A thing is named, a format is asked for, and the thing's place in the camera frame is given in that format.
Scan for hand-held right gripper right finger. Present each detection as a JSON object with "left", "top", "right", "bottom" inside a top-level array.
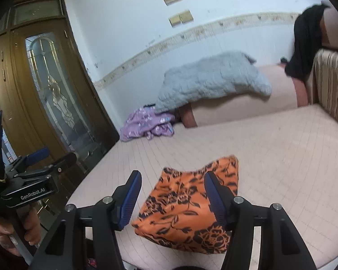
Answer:
[{"left": 204, "top": 171, "right": 317, "bottom": 270}]

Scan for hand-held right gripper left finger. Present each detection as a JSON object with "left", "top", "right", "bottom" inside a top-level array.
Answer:
[{"left": 31, "top": 170, "right": 143, "bottom": 270}]

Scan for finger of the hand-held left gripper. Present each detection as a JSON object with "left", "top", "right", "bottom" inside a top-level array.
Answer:
[
  {"left": 31, "top": 152, "right": 77, "bottom": 176},
  {"left": 17, "top": 147, "right": 50, "bottom": 169}
]

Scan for orange black floral shirt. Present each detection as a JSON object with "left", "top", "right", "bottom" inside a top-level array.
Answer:
[{"left": 131, "top": 155, "right": 239, "bottom": 255}]

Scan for purple floral clothes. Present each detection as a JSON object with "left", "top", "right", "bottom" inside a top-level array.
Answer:
[{"left": 120, "top": 107, "right": 176, "bottom": 142}]

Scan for person's left hand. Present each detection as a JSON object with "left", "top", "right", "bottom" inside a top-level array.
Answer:
[{"left": 0, "top": 203, "right": 43, "bottom": 257}]

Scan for wooden door with glass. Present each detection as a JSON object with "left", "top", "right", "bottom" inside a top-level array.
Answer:
[{"left": 0, "top": 0, "right": 120, "bottom": 231}]

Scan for pink bed mattress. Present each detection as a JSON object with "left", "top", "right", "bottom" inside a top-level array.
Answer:
[{"left": 66, "top": 104, "right": 338, "bottom": 269}]

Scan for pink bed backrest cushion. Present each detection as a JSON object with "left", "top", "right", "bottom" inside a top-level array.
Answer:
[{"left": 180, "top": 64, "right": 313, "bottom": 128}]

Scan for grey quilted pillow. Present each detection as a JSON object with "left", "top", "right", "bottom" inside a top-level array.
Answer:
[{"left": 155, "top": 51, "right": 272, "bottom": 114}]

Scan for striped beige cushion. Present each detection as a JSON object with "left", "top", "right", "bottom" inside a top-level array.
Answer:
[{"left": 313, "top": 48, "right": 338, "bottom": 133}]

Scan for black hanging cloth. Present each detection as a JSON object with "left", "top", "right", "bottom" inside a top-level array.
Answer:
[{"left": 280, "top": 4, "right": 331, "bottom": 78}]

